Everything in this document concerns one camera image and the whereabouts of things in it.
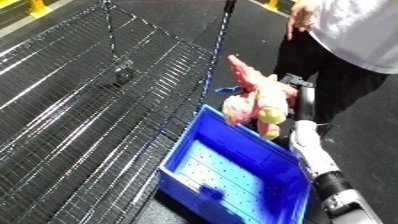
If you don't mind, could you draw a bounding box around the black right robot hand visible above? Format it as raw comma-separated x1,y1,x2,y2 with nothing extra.
278,74,319,122

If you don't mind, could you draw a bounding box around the pink soft toy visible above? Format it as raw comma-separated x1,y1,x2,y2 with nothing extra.
213,54,301,141

